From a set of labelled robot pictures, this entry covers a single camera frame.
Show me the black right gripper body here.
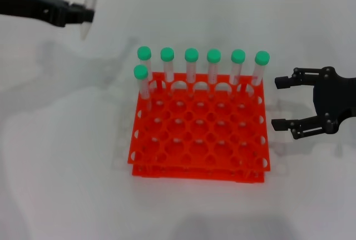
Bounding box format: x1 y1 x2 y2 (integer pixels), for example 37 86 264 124
313 66 356 135

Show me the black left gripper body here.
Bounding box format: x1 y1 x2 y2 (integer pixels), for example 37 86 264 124
0 0 69 28

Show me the orange plastic test tube rack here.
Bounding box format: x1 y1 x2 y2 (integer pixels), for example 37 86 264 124
127 72 272 184

